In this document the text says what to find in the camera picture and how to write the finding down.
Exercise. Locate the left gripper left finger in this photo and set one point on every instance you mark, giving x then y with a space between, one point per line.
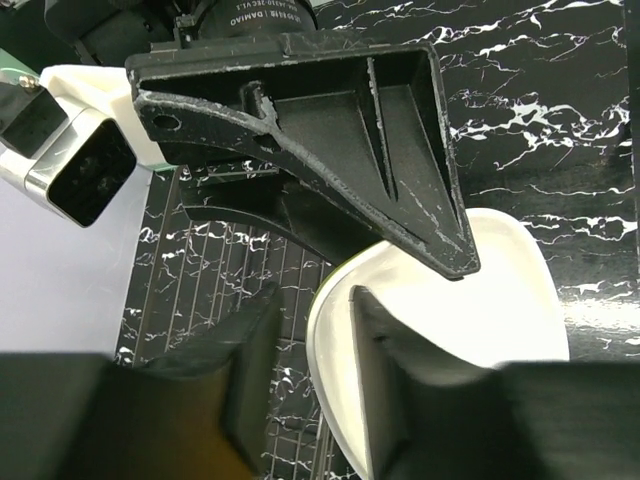
246 343

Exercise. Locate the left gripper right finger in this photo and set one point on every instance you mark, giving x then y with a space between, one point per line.
426 412

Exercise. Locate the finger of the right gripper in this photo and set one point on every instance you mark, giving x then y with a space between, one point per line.
362 124
279 205

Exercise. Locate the wire dish rack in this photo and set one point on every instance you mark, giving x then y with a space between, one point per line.
188 275

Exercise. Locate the white green bowl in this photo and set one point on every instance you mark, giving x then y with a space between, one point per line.
508 311

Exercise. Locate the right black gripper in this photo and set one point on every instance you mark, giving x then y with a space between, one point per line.
131 27

